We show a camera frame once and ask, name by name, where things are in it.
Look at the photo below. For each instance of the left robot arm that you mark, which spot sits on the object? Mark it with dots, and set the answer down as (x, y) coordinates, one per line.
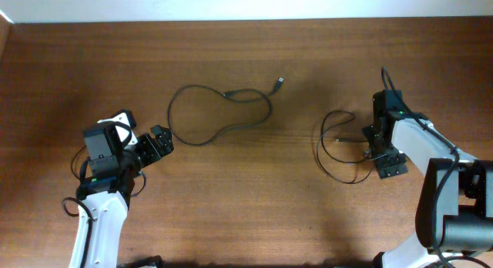
(106, 180)

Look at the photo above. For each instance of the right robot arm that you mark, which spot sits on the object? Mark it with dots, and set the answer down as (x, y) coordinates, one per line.
(454, 215)

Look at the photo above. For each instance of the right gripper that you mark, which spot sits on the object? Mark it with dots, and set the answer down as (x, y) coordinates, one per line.
(396, 161)

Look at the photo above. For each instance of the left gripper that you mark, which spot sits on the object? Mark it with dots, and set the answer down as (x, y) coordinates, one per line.
(154, 154)

